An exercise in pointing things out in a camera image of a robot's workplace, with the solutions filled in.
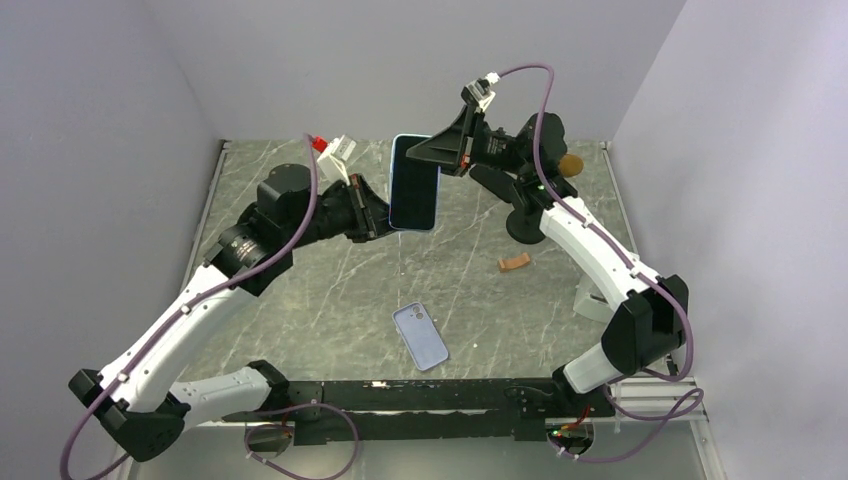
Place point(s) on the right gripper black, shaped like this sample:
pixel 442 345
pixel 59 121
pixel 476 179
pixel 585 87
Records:
pixel 443 149

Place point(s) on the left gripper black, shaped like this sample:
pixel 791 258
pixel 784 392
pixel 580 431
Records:
pixel 373 214

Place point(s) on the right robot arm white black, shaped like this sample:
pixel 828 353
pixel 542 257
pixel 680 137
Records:
pixel 648 309

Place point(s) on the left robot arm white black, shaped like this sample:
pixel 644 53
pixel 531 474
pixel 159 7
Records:
pixel 139 399

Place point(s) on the black phone on table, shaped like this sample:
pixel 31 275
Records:
pixel 501 184

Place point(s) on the white phone stand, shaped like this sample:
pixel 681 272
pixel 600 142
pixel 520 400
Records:
pixel 590 303

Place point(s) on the wooden microphone on black stand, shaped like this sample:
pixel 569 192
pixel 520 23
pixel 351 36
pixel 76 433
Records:
pixel 529 197

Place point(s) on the small brown wooden block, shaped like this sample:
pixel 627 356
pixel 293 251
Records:
pixel 514 263

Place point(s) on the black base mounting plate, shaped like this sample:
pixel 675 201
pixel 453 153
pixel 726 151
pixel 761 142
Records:
pixel 523 409

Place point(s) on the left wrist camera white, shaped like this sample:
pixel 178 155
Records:
pixel 333 156

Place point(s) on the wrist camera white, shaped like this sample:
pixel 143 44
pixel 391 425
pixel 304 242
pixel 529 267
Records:
pixel 479 94
pixel 333 156

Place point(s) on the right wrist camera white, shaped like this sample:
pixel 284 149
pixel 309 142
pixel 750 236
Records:
pixel 479 94

